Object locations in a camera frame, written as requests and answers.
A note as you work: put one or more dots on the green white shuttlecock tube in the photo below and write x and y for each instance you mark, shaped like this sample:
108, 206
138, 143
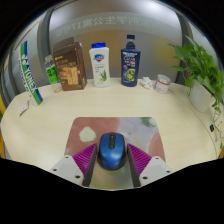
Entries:
29, 73

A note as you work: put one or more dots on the dark blue shampoo bottle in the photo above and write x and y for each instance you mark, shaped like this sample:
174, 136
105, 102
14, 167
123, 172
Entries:
130, 62

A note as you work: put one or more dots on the brown carton box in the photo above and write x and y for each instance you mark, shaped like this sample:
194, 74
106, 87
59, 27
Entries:
69, 65

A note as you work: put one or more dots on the crumpled white tissue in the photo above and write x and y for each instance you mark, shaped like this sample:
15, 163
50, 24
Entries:
146, 82

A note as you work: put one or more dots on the potted green plant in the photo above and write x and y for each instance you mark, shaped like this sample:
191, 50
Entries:
200, 73

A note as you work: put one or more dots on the clear green-label drink bottle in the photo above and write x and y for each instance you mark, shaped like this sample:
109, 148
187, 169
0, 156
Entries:
52, 74

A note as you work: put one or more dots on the blue computer mouse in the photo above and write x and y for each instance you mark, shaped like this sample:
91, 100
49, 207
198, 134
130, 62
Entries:
112, 151

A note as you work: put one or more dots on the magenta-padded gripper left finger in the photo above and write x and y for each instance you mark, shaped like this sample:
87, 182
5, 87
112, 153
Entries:
81, 166

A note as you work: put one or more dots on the white body wash bottle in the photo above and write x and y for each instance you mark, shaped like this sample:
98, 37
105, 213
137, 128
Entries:
100, 65

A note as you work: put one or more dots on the floral mouse pad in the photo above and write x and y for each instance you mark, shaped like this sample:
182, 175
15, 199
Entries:
140, 131

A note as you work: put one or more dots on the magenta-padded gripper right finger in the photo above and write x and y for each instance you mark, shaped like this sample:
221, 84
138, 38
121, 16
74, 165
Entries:
144, 165

